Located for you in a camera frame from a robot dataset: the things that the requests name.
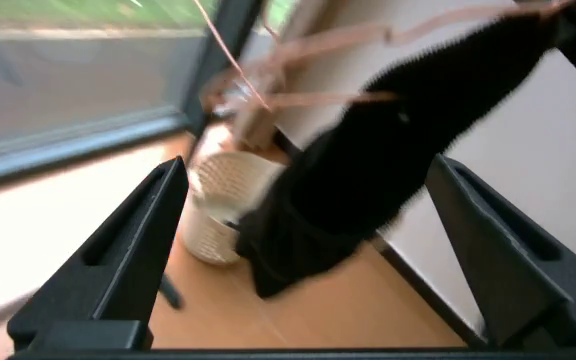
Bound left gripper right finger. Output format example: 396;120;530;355
423;152;576;349

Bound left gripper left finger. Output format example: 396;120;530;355
6;155;190;351

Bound black drawstring shorts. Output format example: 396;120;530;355
235;9;569;300

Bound black clothes rack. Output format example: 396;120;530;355
159;273;185;311

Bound white laundry basket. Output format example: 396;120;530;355
180;149;288;266

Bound window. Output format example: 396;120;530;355
0;0;299;189

